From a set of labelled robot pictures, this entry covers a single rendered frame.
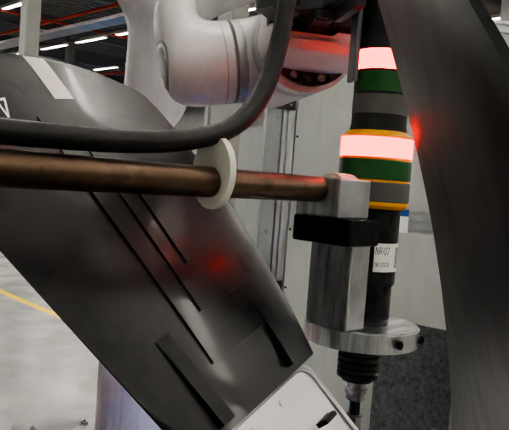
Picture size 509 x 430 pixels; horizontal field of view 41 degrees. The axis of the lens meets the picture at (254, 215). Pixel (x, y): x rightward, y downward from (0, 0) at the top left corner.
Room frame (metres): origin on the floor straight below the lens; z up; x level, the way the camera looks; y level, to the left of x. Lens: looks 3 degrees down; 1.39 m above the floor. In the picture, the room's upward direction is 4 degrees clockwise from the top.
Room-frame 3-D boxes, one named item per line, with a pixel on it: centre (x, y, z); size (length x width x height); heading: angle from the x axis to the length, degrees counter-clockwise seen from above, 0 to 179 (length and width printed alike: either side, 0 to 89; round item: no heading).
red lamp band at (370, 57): (0.42, -0.07, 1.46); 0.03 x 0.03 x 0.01
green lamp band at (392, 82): (0.42, -0.07, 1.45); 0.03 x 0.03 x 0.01
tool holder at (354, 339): (0.41, -0.06, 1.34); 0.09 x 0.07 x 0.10; 138
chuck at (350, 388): (0.42, -0.07, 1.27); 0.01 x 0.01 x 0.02
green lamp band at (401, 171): (0.42, -0.07, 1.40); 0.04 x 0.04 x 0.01
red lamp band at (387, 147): (0.42, -0.07, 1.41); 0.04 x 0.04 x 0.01
